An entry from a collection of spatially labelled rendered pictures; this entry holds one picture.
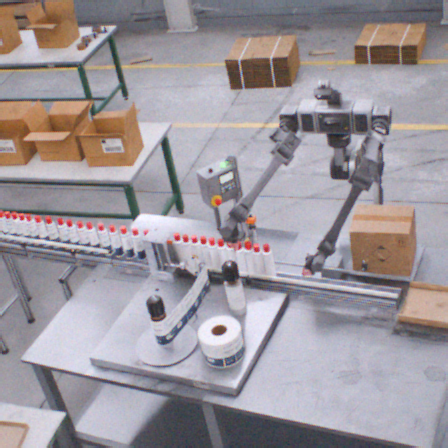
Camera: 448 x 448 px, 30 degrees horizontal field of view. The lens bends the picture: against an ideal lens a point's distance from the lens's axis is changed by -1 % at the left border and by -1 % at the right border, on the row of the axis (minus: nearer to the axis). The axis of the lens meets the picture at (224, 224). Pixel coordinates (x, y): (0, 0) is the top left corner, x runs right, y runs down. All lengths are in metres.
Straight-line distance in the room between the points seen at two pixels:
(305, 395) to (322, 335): 0.39
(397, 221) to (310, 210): 2.20
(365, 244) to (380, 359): 0.64
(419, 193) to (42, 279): 2.91
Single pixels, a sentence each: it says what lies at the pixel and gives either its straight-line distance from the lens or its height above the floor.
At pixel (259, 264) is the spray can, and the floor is 0.98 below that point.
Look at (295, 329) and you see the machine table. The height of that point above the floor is 0.83.
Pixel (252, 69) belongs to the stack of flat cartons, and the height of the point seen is 0.20.
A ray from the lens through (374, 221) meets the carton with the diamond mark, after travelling 4.26.
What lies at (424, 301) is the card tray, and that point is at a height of 0.83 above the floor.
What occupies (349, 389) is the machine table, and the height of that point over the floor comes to 0.83.
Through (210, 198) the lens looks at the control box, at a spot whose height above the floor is 1.35.
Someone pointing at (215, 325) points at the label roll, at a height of 1.02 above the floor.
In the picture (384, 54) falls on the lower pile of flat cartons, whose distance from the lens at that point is 8.44.
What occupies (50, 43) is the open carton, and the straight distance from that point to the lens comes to 8.27.
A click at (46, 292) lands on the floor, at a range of 6.22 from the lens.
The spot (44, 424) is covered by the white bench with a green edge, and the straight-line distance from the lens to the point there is 4.07.
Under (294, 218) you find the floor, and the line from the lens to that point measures 6.32.
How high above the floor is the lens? 3.59
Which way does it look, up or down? 34 degrees down
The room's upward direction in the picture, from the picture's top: 12 degrees counter-clockwise
